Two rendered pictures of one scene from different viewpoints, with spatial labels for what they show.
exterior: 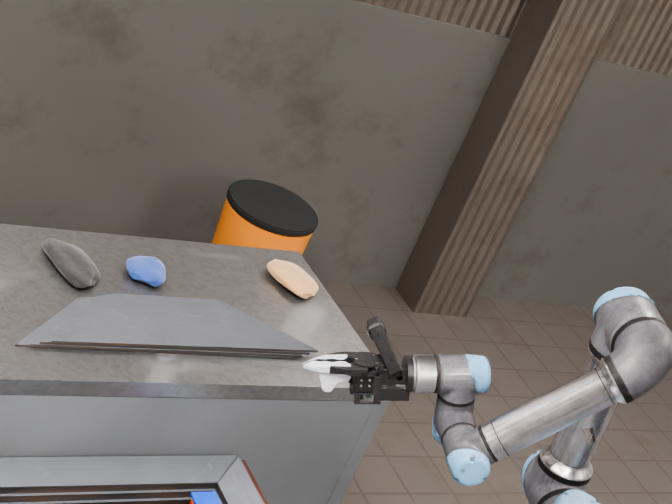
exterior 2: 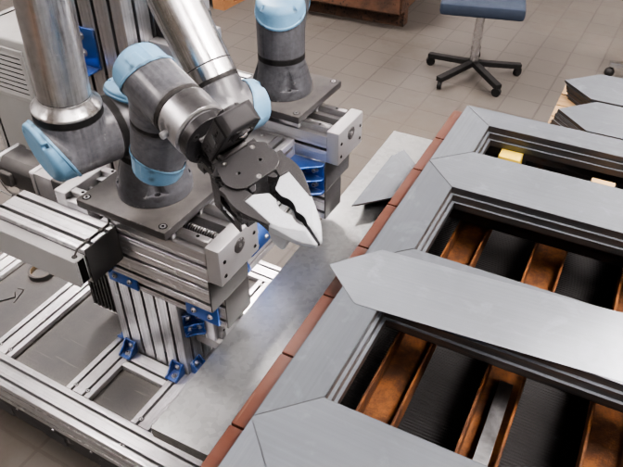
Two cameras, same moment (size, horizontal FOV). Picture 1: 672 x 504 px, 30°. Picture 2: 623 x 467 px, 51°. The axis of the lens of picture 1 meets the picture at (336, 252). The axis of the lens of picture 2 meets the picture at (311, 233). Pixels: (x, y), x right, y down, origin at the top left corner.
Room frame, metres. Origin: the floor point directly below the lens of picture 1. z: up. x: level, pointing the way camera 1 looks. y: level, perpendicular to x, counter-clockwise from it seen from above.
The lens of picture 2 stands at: (2.32, 0.46, 1.80)
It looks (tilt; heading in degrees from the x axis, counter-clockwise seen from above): 39 degrees down; 244
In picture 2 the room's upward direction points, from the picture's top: straight up
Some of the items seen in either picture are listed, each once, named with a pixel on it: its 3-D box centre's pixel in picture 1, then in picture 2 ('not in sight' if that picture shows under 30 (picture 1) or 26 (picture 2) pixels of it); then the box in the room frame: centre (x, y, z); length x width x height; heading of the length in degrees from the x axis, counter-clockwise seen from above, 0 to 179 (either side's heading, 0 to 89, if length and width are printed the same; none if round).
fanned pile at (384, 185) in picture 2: not in sight; (398, 181); (1.39, -0.87, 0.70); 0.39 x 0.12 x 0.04; 37
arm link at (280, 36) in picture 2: not in sight; (280, 22); (1.72, -0.95, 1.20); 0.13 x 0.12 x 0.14; 61
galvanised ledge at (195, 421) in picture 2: not in sight; (336, 257); (1.69, -0.68, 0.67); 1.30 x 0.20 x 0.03; 37
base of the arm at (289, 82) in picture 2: not in sight; (282, 69); (1.72, -0.94, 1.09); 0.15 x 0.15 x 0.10
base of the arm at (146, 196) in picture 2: not in sight; (152, 165); (2.13, -0.66, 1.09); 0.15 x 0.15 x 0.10
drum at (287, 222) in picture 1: (249, 266); not in sight; (4.36, 0.29, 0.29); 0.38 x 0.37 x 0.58; 35
